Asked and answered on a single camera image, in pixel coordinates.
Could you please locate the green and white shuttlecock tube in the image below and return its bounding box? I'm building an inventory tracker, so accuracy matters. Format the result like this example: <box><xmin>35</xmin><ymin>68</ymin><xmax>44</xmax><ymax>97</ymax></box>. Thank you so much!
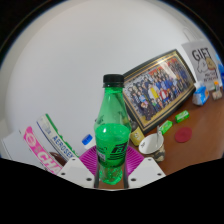
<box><xmin>36</xmin><ymin>113</ymin><xmax>80</xmax><ymax>162</ymax></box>

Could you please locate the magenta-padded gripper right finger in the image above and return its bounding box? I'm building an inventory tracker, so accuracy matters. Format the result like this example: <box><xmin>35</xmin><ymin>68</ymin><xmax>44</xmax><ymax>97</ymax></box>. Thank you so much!
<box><xmin>123</xmin><ymin>145</ymin><xmax>167</xmax><ymax>190</ymax></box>

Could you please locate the white paper gift bag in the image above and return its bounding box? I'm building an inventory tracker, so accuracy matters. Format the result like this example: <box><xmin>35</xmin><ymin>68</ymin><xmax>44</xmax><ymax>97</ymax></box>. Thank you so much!
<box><xmin>181</xmin><ymin>39</ymin><xmax>223</xmax><ymax>92</ymax></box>

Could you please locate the floral cup with white inside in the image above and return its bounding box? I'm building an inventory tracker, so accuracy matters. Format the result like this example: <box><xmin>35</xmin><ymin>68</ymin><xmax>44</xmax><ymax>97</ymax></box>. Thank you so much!
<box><xmin>138</xmin><ymin>133</ymin><xmax>166</xmax><ymax>163</ymax></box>

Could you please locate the framed group photo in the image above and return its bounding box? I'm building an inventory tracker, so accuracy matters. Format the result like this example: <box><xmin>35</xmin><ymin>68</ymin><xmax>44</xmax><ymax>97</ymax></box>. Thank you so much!
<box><xmin>122</xmin><ymin>49</ymin><xmax>197</xmax><ymax>135</ymax></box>

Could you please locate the pink shuttlecock tube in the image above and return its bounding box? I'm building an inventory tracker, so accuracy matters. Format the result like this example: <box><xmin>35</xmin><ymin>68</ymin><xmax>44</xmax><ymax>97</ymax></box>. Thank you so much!
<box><xmin>23</xmin><ymin>125</ymin><xmax>62</xmax><ymax>175</ymax></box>

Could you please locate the flat round red coaster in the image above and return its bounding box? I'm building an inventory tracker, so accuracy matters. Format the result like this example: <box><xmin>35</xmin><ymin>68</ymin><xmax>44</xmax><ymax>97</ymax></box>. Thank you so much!
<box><xmin>174</xmin><ymin>125</ymin><xmax>193</xmax><ymax>144</ymax></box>

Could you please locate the green plastic drink bottle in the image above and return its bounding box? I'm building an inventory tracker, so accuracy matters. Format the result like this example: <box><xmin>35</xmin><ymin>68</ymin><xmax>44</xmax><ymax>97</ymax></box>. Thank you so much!
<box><xmin>93</xmin><ymin>73</ymin><xmax>132</xmax><ymax>186</ymax></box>

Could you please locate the blue and white tissue pack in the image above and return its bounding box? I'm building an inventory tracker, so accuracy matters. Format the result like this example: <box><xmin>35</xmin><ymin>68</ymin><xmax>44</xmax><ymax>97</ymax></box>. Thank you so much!
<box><xmin>192</xmin><ymin>84</ymin><xmax>211</xmax><ymax>107</ymax></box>

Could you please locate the white flat board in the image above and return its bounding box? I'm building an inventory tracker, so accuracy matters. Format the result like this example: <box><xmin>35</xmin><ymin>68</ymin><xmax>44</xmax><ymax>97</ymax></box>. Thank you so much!
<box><xmin>0</xmin><ymin>129</ymin><xmax>38</xmax><ymax>165</ymax></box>

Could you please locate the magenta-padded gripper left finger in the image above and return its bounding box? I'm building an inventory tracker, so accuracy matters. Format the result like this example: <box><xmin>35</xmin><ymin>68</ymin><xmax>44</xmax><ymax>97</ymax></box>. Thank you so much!
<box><xmin>57</xmin><ymin>145</ymin><xmax>100</xmax><ymax>189</ymax></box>

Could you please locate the metal spoon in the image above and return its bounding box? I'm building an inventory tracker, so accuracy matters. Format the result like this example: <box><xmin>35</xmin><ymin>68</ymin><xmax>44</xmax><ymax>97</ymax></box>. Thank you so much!
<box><xmin>154</xmin><ymin>125</ymin><xmax>162</xmax><ymax>151</ymax></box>

